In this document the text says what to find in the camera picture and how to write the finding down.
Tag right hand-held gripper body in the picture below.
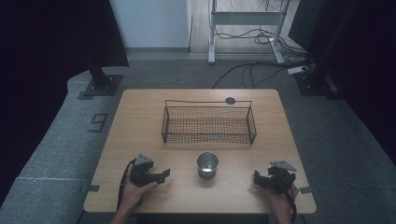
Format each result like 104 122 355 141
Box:
266 160 298 196

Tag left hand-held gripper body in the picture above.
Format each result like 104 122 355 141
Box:
129 152 161 188

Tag person's left hand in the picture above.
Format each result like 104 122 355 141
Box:
119 181 159 215

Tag person's right hand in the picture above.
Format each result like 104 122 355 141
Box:
264 184 301 219

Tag dark tape strip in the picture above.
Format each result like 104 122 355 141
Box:
78 184 101 194
298 186 320 195

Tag metal cup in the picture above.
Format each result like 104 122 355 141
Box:
196 151 219 181

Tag dark tape floor marking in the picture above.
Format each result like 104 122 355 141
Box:
87 113 109 133

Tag white power strip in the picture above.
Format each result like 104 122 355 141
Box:
286 64 310 76

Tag dark curtain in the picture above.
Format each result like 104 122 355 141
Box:
0 0 130 206
288 0 396 166

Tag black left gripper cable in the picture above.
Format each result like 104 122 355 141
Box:
117 158 138 210

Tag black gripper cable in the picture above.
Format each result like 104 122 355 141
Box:
277 175 299 224
117 158 138 210

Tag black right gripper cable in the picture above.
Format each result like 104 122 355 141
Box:
277 175 299 224

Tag black wire mesh basket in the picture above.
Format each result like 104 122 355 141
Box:
161 99 258 146

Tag black stand with base plate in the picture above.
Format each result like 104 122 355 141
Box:
82 57 123 97
293 60 340 98

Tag black floor cables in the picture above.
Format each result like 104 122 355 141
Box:
211 26 312 90

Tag white metal desk frame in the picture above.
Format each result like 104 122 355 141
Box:
207 0 291 65

